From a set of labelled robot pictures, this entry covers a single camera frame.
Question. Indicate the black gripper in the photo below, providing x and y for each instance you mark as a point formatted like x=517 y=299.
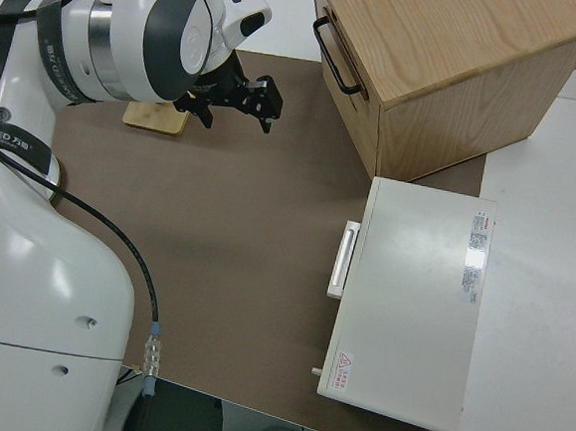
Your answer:
x=223 y=90

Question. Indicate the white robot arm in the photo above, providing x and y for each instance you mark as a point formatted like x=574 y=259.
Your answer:
x=38 y=281

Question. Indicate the bamboo mug tree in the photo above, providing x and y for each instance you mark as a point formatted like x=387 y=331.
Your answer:
x=151 y=120

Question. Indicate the large brown table mat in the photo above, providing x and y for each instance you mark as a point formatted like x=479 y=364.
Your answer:
x=242 y=232

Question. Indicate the light wooden cabinet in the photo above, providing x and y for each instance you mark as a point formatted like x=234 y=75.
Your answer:
x=456 y=49

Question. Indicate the white toaster oven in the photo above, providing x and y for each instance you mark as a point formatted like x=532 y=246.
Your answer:
x=410 y=310

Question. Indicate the silver oven knob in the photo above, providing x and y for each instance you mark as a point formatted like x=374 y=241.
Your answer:
x=315 y=371

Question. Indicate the black stand base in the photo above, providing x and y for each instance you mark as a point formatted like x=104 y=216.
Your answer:
x=177 y=416

